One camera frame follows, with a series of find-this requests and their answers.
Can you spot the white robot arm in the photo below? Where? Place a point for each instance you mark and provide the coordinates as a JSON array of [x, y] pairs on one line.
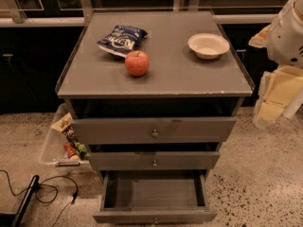
[[283, 38]]

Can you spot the grey drawer cabinet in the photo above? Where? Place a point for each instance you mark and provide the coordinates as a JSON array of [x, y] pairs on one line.
[[178, 83]]

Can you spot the grey bottom drawer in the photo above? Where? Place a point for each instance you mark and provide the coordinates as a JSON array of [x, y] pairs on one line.
[[152, 197]]

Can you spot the red apple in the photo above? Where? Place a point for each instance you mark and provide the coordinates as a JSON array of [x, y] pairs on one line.
[[137, 63]]

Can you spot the blue chip bag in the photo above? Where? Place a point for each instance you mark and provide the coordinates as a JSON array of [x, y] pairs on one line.
[[122, 40]]

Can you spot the black flat bar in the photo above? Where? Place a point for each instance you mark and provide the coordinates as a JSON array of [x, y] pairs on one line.
[[33, 185]]

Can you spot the clear plastic bin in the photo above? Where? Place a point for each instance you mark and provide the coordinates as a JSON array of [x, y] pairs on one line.
[[53, 154]]

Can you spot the white paper bowl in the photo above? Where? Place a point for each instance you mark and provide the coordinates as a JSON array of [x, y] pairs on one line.
[[208, 46]]

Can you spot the green snack pouch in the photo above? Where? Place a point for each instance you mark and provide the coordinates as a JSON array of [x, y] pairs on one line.
[[81, 148]]

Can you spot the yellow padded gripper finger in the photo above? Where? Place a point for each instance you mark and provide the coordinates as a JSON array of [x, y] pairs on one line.
[[276, 91]]

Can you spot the brown snack packet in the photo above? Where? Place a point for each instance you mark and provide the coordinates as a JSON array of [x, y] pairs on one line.
[[64, 126]]

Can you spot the orange red snack pouch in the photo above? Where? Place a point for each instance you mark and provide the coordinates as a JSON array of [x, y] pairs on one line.
[[71, 151]]

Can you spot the grey drawer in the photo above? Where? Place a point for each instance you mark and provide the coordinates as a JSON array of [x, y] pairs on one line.
[[152, 197], [94, 131], [159, 160]]

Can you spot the grey middle drawer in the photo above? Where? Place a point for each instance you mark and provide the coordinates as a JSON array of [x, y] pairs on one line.
[[159, 160]]

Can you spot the metal railing frame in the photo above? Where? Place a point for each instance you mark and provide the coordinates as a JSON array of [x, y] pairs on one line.
[[227, 11]]

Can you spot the grey top drawer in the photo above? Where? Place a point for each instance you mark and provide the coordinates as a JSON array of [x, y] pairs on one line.
[[94, 131]]

